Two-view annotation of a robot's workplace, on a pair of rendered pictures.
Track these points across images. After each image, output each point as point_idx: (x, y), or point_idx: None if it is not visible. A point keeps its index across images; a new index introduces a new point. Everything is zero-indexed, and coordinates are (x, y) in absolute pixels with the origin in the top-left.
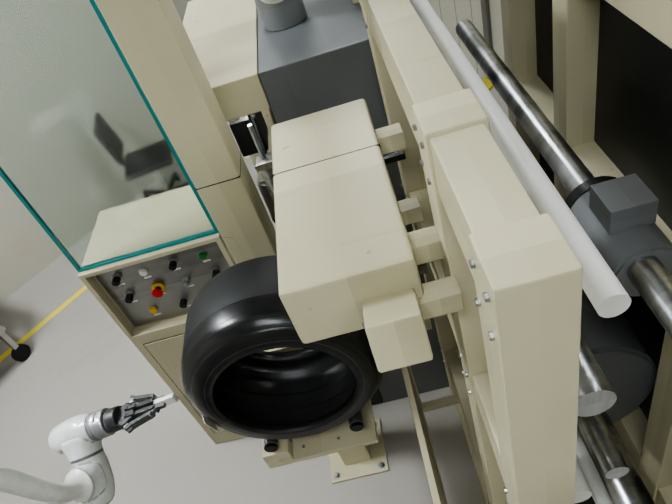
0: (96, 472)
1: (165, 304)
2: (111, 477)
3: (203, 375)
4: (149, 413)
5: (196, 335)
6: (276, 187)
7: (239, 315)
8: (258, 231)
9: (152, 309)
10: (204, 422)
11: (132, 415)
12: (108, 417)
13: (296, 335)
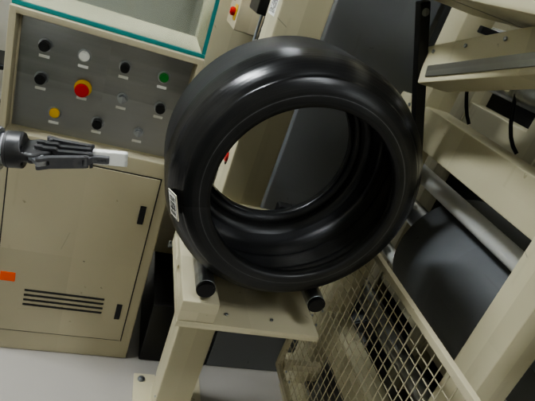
0: None
1: (72, 114)
2: None
3: (248, 107)
4: (85, 157)
5: (262, 58)
6: None
7: (336, 56)
8: (314, 37)
9: (55, 110)
10: (174, 194)
11: (51, 152)
12: (13, 136)
13: (388, 114)
